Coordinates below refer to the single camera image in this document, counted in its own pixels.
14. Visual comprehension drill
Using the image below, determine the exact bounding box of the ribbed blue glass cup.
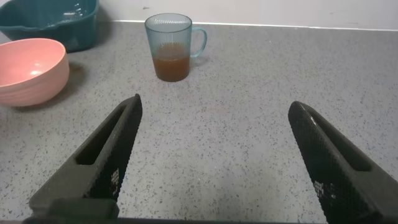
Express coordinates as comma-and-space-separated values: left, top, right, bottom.
144, 12, 208, 83

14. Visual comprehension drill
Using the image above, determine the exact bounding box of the teal square plastic tub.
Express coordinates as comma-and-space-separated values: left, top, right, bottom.
0, 0, 100, 53

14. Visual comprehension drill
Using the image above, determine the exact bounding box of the pink bowl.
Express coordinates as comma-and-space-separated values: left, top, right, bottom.
0, 38, 70, 108

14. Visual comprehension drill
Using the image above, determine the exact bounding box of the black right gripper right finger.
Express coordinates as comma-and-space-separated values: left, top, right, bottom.
287, 101, 398, 224

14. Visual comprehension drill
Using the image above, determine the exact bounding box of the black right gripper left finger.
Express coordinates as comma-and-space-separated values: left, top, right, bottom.
28, 93, 143, 218

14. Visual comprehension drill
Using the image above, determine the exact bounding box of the brown tea liquid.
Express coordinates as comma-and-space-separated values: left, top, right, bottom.
152, 43, 191, 83

